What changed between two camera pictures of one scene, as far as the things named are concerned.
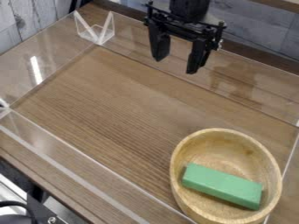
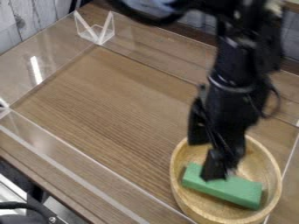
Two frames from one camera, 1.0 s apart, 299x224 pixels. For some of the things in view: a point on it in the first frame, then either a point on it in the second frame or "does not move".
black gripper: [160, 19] → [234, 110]
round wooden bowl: [238, 153] does not move
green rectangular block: [236, 189] does not move
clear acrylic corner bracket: [96, 33] does not move
